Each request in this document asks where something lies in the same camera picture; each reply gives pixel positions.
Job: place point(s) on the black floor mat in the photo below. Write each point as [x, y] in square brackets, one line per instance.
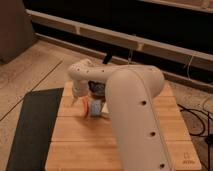
[34, 130]

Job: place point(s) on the black table leg post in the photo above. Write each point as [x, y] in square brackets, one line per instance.
[107, 58]

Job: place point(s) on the red orange pepper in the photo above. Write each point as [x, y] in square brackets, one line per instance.
[87, 106]

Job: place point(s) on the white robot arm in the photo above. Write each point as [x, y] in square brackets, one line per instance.
[129, 93]

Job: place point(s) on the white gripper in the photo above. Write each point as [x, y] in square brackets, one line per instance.
[79, 89]

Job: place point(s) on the brown chair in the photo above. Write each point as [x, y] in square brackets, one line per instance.
[16, 30]

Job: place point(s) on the dark chip bag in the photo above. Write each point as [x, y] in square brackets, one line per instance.
[97, 89]

